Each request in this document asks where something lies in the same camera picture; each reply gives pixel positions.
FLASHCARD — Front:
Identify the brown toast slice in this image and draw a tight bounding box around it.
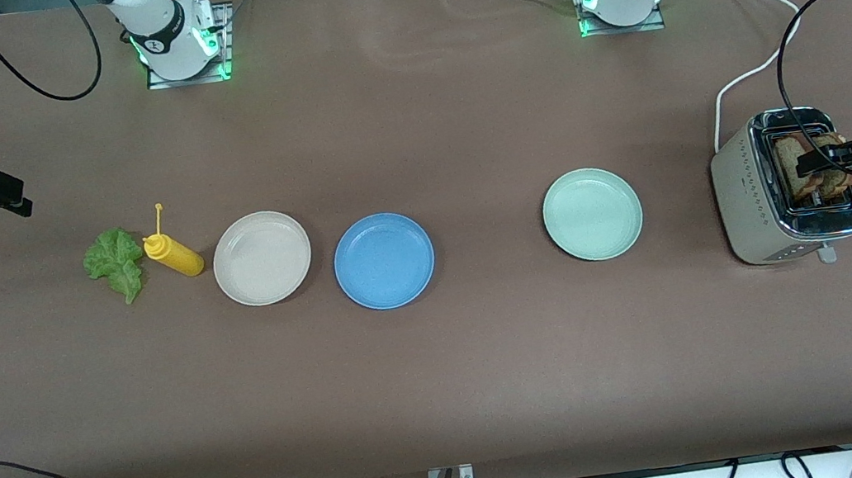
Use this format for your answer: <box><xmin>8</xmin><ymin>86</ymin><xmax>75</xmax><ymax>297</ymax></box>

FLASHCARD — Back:
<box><xmin>770</xmin><ymin>133</ymin><xmax>815</xmax><ymax>205</ymax></box>
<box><xmin>802</xmin><ymin>130</ymin><xmax>852</xmax><ymax>202</ymax></box>

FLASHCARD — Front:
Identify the green lettuce leaf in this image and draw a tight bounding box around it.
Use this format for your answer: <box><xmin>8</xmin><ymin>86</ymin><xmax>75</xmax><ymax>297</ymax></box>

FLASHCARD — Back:
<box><xmin>78</xmin><ymin>224</ymin><xmax>150</xmax><ymax>311</ymax></box>

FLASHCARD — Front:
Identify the yellow squeeze bottle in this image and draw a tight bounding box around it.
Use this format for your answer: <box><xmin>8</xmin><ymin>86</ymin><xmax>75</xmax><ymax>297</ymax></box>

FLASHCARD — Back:
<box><xmin>137</xmin><ymin>198</ymin><xmax>206</xmax><ymax>284</ymax></box>

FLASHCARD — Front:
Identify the pale green plate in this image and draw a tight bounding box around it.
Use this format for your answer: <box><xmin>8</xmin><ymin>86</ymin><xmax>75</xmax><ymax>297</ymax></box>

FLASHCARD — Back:
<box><xmin>537</xmin><ymin>161</ymin><xmax>649</xmax><ymax>268</ymax></box>

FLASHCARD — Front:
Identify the cream plate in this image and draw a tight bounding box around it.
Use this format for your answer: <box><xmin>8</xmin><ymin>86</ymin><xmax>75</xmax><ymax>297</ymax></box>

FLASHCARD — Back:
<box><xmin>206</xmin><ymin>206</ymin><xmax>319</xmax><ymax>312</ymax></box>

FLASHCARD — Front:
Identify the blue plate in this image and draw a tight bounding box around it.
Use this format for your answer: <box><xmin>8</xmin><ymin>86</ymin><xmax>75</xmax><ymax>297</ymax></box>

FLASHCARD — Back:
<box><xmin>328</xmin><ymin>206</ymin><xmax>443</xmax><ymax>317</ymax></box>

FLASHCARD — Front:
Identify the beige and chrome toaster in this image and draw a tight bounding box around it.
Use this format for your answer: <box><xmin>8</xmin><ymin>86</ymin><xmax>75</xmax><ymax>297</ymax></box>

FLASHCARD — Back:
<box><xmin>703</xmin><ymin>99</ymin><xmax>852</xmax><ymax>279</ymax></box>

